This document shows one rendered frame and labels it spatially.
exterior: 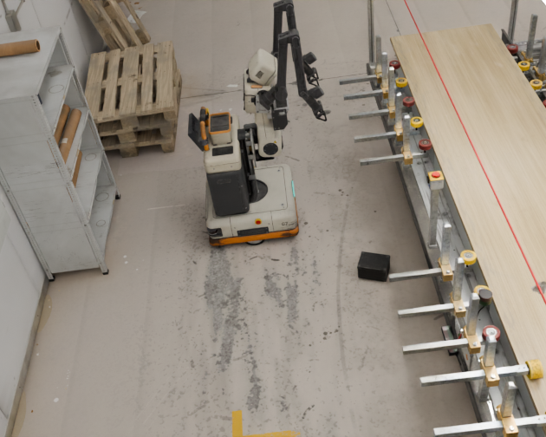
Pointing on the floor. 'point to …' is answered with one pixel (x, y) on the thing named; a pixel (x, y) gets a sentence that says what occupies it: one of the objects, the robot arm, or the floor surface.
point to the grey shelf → (9, 133)
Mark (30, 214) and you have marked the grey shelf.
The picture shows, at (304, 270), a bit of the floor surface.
